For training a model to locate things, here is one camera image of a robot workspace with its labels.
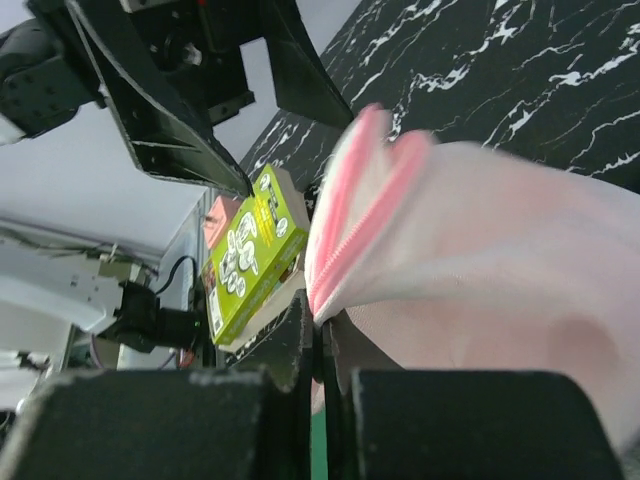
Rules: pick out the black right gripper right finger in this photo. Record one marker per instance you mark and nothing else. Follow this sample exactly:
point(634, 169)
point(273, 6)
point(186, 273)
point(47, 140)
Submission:
point(383, 422)

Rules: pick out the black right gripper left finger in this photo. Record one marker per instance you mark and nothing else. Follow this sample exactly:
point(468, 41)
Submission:
point(250, 421)

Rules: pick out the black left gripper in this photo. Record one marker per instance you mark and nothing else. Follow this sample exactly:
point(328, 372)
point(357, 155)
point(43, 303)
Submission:
point(137, 49)

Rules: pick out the white mesh laundry bag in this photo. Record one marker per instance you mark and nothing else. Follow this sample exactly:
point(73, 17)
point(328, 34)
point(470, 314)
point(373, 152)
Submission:
point(458, 256)

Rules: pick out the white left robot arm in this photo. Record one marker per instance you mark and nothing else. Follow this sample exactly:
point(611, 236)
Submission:
point(38, 291)

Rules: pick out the pink small box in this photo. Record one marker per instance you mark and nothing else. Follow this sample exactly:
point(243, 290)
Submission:
point(217, 220)

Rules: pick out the lime green book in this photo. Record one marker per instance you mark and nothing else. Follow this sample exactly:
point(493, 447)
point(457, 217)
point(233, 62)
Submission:
point(250, 260)

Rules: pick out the black marble pattern mat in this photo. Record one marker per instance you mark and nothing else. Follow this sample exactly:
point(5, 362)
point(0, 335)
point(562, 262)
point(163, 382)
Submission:
point(552, 82)

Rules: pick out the green ring binder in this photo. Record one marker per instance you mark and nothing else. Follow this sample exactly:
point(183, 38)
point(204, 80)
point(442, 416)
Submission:
point(319, 466)

